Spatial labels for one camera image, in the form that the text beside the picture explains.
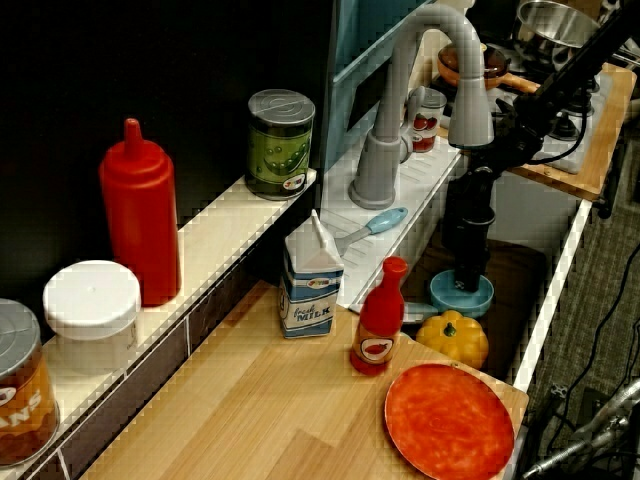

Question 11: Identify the yellow toy bell pepper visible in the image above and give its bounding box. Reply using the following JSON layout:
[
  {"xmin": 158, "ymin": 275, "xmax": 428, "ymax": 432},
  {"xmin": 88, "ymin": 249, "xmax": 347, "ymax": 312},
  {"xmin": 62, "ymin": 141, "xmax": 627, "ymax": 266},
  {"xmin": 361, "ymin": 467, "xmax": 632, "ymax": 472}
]
[{"xmin": 415, "ymin": 309, "xmax": 490, "ymax": 371}]

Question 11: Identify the pale ledge shelf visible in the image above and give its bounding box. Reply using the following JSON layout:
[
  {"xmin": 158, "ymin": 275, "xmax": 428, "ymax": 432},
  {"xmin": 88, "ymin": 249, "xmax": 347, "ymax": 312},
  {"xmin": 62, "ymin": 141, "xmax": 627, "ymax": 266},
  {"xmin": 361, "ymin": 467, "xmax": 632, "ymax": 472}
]
[{"xmin": 0, "ymin": 167, "xmax": 319, "ymax": 480}]

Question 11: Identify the tomato can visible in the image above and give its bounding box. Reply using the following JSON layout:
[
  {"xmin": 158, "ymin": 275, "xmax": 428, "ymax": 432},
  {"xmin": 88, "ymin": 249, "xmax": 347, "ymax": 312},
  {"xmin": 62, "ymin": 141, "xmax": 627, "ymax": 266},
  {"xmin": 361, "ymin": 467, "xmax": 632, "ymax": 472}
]
[{"xmin": 408, "ymin": 88, "xmax": 448, "ymax": 153}]

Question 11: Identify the red ketchup squeeze bottle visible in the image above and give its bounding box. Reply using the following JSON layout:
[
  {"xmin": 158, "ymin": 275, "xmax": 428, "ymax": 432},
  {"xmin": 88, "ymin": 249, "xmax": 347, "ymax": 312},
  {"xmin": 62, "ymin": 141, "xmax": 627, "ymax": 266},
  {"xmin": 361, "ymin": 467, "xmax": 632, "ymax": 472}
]
[{"xmin": 98, "ymin": 117, "xmax": 182, "ymax": 307}]

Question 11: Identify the orange pot with glass lid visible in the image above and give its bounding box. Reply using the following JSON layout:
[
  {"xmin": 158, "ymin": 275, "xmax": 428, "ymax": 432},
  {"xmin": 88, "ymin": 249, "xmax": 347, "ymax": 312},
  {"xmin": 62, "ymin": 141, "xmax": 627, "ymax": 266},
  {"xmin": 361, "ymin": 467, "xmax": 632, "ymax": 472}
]
[{"xmin": 437, "ymin": 42, "xmax": 542, "ymax": 97}]

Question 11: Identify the white lidded jar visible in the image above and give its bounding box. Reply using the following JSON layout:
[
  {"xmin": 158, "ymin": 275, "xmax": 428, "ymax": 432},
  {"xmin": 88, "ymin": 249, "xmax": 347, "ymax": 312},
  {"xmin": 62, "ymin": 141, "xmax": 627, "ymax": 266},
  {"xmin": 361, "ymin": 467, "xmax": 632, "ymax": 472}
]
[{"xmin": 42, "ymin": 259, "xmax": 143, "ymax": 374}]

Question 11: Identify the orange plate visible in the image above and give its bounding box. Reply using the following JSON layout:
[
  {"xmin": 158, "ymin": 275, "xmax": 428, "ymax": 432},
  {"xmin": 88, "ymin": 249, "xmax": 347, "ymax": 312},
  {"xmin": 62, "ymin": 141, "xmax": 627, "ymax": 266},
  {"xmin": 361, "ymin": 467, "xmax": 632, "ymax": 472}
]
[{"xmin": 383, "ymin": 363, "xmax": 516, "ymax": 480}]

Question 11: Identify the metal stand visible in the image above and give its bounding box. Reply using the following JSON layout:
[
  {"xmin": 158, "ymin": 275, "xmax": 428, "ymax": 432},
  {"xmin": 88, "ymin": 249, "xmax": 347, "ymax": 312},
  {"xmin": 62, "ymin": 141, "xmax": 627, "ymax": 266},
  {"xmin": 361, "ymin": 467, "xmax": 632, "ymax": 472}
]
[{"xmin": 520, "ymin": 378, "xmax": 640, "ymax": 480}]

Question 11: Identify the red hot sauce bottle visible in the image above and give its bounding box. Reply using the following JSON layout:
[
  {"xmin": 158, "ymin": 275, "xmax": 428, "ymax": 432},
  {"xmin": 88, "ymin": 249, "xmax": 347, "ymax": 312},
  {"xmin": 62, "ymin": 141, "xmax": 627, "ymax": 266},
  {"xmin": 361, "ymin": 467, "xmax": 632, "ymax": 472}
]
[{"xmin": 349, "ymin": 255, "xmax": 409, "ymax": 376}]

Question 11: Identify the blue cabinet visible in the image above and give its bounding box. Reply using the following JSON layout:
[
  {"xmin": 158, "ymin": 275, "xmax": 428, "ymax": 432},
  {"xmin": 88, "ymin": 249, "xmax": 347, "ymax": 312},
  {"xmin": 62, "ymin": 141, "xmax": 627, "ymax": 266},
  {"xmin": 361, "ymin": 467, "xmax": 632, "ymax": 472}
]
[{"xmin": 323, "ymin": 0, "xmax": 472, "ymax": 172}]

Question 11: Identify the small silver utensil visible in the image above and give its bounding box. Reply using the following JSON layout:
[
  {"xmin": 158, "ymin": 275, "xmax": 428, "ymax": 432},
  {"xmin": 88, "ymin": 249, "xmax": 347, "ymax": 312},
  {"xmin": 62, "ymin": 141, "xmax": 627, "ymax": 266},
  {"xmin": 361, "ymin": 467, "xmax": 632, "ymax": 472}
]
[{"xmin": 402, "ymin": 301, "xmax": 441, "ymax": 326}]

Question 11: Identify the wooden stove board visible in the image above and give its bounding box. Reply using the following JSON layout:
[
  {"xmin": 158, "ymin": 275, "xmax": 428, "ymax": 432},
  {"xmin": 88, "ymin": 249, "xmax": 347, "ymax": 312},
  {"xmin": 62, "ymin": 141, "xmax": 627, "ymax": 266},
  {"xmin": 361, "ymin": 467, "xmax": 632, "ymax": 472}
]
[{"xmin": 462, "ymin": 62, "xmax": 639, "ymax": 202}]

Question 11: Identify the black cable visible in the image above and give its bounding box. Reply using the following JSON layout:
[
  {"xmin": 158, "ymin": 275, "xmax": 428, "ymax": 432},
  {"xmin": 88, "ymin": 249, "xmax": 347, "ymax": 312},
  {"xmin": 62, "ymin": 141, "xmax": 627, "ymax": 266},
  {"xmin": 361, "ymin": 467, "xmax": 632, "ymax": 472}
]
[{"xmin": 547, "ymin": 277, "xmax": 640, "ymax": 454}]

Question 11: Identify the green peas can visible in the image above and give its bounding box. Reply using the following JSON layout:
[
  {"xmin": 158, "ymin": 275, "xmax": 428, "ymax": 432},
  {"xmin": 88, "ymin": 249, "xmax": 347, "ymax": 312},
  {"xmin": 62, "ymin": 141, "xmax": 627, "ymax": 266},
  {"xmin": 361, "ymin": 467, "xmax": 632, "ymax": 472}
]
[{"xmin": 244, "ymin": 88, "xmax": 317, "ymax": 201}]

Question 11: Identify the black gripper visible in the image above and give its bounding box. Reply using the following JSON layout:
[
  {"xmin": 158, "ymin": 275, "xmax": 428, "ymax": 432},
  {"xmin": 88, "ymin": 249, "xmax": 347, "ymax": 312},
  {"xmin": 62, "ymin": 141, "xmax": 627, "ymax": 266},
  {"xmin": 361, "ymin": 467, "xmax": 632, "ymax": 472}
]
[{"xmin": 442, "ymin": 167, "xmax": 497, "ymax": 295}]

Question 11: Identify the blue handled spatula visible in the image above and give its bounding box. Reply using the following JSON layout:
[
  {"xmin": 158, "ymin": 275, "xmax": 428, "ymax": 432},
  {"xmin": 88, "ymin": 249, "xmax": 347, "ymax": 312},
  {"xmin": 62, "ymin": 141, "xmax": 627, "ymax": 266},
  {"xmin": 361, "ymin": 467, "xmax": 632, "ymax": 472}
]
[{"xmin": 333, "ymin": 206, "xmax": 409, "ymax": 251}]

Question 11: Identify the white toy sink basin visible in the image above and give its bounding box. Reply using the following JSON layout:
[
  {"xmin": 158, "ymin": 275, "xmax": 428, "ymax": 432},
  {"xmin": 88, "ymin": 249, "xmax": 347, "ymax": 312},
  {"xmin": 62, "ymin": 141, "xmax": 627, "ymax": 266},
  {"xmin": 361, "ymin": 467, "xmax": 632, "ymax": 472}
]
[{"xmin": 319, "ymin": 142, "xmax": 595, "ymax": 395}]

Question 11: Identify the blue bowl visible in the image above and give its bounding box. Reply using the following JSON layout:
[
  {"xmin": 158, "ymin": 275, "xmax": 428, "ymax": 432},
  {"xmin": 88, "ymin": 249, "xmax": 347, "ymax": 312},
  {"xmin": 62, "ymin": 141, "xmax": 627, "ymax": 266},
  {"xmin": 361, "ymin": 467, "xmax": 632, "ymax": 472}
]
[{"xmin": 429, "ymin": 269, "xmax": 495, "ymax": 319}]

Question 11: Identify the orange beans can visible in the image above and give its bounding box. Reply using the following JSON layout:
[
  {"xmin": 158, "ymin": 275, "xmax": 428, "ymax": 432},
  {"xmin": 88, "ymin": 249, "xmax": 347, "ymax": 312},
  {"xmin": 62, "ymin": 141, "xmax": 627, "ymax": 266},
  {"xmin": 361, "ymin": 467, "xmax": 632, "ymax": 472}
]
[{"xmin": 0, "ymin": 297, "xmax": 61, "ymax": 469}]

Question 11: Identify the toy milk carton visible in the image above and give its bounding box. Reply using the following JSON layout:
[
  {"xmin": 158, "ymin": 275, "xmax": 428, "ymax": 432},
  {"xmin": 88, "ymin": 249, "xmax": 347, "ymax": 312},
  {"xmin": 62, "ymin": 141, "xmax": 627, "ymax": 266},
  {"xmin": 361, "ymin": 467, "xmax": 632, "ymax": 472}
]
[{"xmin": 278, "ymin": 208, "xmax": 346, "ymax": 340}]

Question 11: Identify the grey toy faucet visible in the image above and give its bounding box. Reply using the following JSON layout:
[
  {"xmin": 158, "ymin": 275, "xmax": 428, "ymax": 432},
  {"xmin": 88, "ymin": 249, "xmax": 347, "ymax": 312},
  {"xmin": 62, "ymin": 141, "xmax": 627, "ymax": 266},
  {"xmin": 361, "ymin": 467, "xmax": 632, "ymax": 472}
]
[{"xmin": 348, "ymin": 3, "xmax": 495, "ymax": 210}]

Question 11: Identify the white toy stove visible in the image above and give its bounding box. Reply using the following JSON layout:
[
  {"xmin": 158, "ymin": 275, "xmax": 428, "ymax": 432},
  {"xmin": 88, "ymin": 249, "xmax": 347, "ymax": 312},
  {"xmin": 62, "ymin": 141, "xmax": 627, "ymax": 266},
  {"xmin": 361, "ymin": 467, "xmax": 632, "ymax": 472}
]
[{"xmin": 492, "ymin": 69, "xmax": 614, "ymax": 175}]

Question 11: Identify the steel pot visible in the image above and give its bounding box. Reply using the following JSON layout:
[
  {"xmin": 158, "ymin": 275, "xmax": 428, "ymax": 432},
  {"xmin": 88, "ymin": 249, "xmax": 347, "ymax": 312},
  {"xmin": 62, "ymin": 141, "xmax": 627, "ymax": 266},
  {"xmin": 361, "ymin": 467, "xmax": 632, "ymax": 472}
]
[{"xmin": 514, "ymin": 0, "xmax": 602, "ymax": 65}]

